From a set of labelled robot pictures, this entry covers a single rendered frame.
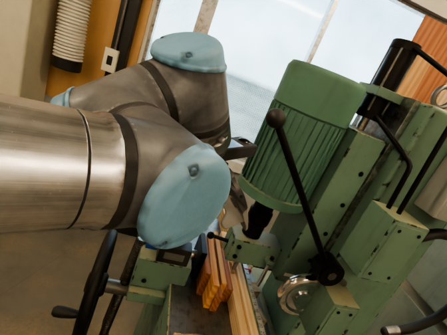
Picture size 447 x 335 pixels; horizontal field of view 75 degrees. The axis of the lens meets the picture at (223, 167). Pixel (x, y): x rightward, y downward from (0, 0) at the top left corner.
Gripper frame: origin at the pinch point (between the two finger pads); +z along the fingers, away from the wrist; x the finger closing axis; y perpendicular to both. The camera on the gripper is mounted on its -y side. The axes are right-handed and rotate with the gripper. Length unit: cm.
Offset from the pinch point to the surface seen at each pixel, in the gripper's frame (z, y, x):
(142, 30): 12, -59, -133
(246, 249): 17.0, -2.5, 4.0
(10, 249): 97, 66, -127
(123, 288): 24.4, 25.8, -14.4
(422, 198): 2.0, -32.4, 28.7
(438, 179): -2.2, -35.1, 28.9
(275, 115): -21.7, -9.2, 5.4
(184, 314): 20.1, 18.3, 3.9
